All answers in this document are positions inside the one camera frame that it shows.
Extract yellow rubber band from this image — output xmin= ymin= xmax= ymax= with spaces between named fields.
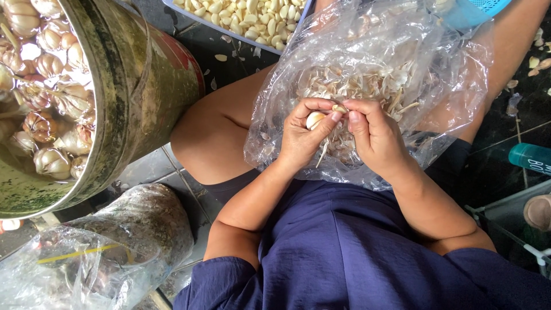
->
xmin=36 ymin=243 xmax=135 ymax=265

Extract garlic clove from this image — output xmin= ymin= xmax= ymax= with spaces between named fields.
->
xmin=306 ymin=111 xmax=327 ymax=131

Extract scattered garlic peels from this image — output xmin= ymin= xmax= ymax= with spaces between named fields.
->
xmin=505 ymin=27 xmax=551 ymax=118

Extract person's left leg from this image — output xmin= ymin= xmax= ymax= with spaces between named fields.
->
xmin=170 ymin=64 xmax=277 ymax=186

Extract pile of garlic peels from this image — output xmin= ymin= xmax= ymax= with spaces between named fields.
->
xmin=297 ymin=60 xmax=424 ymax=168

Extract person's right leg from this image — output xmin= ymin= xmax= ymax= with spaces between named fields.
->
xmin=413 ymin=0 xmax=551 ymax=145

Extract blue plastic basket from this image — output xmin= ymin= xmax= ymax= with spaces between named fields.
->
xmin=441 ymin=0 xmax=513 ymax=29

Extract teal bottle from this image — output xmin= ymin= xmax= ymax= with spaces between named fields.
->
xmin=508 ymin=143 xmax=551 ymax=176

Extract person's leg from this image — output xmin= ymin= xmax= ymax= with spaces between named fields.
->
xmin=413 ymin=0 xmax=551 ymax=145
xmin=170 ymin=64 xmax=277 ymax=186

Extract crumpled clear plastic bag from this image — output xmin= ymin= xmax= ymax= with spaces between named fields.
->
xmin=0 ymin=183 xmax=195 ymax=310

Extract pile of peeled garlic cloves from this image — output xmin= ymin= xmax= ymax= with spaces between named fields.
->
xmin=173 ymin=0 xmax=308 ymax=51

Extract white wire rack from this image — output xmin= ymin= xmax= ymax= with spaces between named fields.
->
xmin=464 ymin=180 xmax=551 ymax=278

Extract garlic bulbs soaking in water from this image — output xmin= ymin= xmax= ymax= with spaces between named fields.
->
xmin=0 ymin=0 xmax=96 ymax=181

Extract lavender plastic tray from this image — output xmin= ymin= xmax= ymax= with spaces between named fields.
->
xmin=162 ymin=0 xmax=315 ymax=56

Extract stained metal bucket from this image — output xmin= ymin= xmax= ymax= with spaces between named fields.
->
xmin=0 ymin=0 xmax=205 ymax=220

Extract clear plastic bag of peels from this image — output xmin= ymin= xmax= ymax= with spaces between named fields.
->
xmin=244 ymin=0 xmax=494 ymax=191

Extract dark shorts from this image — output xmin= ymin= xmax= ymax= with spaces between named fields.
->
xmin=202 ymin=138 xmax=473 ymax=206

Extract brown round object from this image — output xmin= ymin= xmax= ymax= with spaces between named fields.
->
xmin=523 ymin=194 xmax=551 ymax=233

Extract navy blue shirt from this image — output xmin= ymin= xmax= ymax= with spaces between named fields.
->
xmin=172 ymin=180 xmax=551 ymax=310

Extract person's right hand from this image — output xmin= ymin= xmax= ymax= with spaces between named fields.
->
xmin=342 ymin=98 xmax=413 ymax=178

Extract person's left hand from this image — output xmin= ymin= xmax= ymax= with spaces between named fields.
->
xmin=278 ymin=98 xmax=344 ymax=174

